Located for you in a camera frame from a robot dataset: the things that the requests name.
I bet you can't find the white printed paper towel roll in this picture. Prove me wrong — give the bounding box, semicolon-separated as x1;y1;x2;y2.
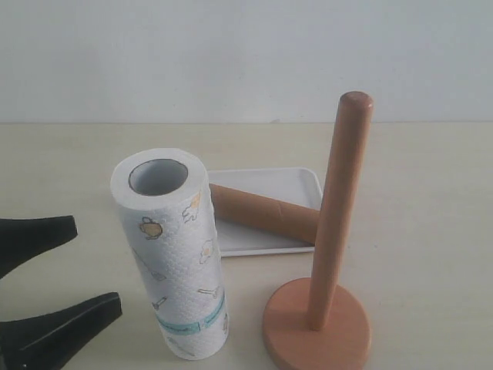
110;148;229;360

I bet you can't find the brown cardboard tube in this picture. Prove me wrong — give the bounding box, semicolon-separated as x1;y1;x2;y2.
210;184;320;244

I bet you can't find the wooden paper towel holder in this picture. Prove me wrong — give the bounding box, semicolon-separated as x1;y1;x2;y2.
262;91;374;369

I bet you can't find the white rectangular plastic tray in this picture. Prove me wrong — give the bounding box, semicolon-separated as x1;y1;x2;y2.
209;167;322;257

